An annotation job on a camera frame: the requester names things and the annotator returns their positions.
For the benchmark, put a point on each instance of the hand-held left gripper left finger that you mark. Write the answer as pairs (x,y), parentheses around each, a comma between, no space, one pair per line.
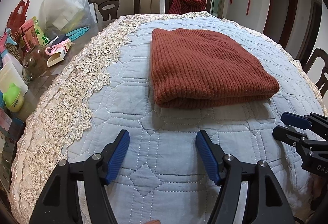
(117,155)

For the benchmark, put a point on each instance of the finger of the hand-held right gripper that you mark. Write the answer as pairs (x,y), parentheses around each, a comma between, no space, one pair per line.
(294,120)
(287,135)

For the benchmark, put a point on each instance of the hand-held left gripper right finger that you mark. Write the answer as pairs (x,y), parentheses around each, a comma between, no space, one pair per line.
(208,157)

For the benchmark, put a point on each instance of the rust knit sweater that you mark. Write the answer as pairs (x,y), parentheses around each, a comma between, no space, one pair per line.
(205,67)

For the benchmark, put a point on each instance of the person's left hand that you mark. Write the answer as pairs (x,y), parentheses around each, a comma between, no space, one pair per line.
(153,222)

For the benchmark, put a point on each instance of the brown wooden door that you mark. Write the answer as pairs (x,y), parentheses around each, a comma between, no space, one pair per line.
(284,9)
(311,32)

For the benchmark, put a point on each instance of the cream box with pink ribbon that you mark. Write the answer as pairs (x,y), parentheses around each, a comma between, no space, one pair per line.
(57,59)

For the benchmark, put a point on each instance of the green baby cup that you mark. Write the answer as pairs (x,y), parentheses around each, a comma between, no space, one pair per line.
(12,98)

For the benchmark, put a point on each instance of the glass jar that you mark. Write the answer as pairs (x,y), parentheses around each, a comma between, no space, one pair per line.
(34,62)

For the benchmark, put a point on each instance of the teal lace-patterned item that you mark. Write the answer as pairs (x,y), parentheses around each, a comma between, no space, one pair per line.
(78,32)

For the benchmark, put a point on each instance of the white plastic container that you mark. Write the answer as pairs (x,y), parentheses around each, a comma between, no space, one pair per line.
(10,73)

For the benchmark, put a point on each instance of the green leaf print packet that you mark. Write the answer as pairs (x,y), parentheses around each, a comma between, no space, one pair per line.
(42,34)

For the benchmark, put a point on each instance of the pink clear gift bag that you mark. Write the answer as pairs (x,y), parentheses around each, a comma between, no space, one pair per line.
(28,37)

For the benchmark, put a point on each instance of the cyan plastic item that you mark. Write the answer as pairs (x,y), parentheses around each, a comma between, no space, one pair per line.
(3,52)

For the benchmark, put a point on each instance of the white plastic bag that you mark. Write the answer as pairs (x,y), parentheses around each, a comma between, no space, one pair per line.
(69,6)

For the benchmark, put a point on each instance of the red gift bag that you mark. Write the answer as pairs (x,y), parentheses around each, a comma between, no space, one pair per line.
(12,19)

